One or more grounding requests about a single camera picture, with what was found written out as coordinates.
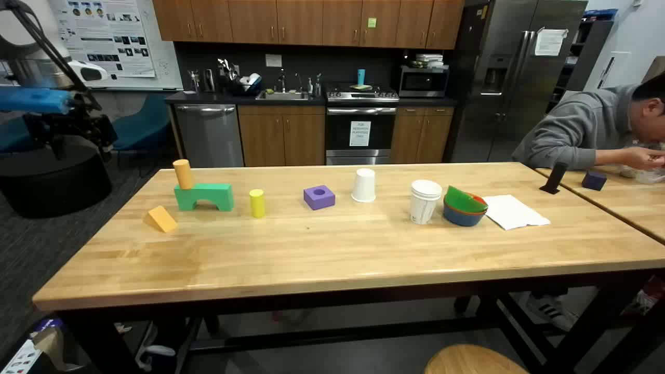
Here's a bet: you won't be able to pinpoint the small white printed notice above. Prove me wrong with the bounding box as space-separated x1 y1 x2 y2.
346 118 373 149

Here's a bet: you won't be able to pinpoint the chrome sink faucet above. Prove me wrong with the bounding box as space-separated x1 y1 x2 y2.
275 65 291 96

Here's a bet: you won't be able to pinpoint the black phone stand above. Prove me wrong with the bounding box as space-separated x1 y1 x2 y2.
538 162 569 196

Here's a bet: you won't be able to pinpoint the blue foam wrist pad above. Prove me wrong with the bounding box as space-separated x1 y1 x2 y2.
0 85 75 117

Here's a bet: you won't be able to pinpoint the wooden wall cabinets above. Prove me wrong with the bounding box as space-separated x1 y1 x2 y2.
152 0 466 52

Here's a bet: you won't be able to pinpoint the white printed wall poster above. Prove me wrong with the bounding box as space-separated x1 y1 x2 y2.
48 0 157 84

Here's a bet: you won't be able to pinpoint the ribbed white cup stack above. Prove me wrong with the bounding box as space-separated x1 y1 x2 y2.
407 179 445 226

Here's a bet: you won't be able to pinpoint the yellow foam cylinder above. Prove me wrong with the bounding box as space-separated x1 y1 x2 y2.
248 187 269 221

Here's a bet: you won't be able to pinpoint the large white printed notice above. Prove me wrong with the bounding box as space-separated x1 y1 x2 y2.
532 28 571 58

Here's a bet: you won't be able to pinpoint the small dark blue box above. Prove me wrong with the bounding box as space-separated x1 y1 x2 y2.
579 170 608 194

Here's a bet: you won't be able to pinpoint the stainless steel refrigerator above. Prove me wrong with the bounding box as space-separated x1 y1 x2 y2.
445 0 590 164

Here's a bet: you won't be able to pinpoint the wooden side table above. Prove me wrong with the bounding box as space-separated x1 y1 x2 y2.
534 162 665 246

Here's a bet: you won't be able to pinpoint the white paper napkin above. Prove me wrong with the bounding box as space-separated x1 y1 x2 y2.
483 194 553 232

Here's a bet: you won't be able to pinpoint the narrow wooden base cabinet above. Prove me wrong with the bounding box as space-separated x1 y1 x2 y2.
390 104 457 164

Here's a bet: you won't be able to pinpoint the wide wooden base cabinet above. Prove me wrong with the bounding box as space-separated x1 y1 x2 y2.
237 102 329 169

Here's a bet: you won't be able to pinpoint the purple foam cube with hole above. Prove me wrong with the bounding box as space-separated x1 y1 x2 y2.
302 182 338 213

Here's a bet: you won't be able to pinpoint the plain white paper cup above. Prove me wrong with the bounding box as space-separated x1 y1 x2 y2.
350 166 378 205

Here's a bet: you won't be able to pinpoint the steel microwave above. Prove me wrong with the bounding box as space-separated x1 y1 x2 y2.
396 63 450 99

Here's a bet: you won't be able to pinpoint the wooden stool with orange legs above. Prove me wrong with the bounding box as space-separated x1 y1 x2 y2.
421 342 529 374

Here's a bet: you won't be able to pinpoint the teal lounge chair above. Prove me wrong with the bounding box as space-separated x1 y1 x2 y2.
112 93 175 155
0 112 38 155

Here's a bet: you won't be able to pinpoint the butcher block table black legs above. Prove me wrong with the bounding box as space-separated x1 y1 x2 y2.
32 161 665 374

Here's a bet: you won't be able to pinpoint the stainless steel dishwasher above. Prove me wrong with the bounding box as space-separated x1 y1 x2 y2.
173 102 246 170

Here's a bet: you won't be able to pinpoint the black and steel oven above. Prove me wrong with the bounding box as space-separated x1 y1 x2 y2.
324 85 402 166

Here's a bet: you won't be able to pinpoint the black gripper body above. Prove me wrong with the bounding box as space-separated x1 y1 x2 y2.
22 89 120 152

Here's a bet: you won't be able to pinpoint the white and brown bag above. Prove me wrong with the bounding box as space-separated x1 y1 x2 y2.
0 316 72 374

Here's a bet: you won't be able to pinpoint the wooden triangle wedge block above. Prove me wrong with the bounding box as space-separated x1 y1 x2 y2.
146 204 178 234

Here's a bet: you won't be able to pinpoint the person in grey hoodie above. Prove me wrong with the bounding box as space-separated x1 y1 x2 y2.
511 69 665 172

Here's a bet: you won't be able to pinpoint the white sneaker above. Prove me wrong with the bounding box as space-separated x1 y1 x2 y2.
528 292 578 335

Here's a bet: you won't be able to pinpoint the dish rack with dishes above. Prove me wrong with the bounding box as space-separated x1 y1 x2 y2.
215 57 265 98

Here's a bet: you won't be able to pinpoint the white bowl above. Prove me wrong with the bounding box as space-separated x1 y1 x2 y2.
620 141 665 186

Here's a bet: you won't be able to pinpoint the natural wooden cylinder block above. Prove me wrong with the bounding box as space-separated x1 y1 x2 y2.
170 158 198 192

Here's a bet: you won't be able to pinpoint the black round ottoman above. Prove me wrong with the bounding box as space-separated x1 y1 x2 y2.
0 134 114 221

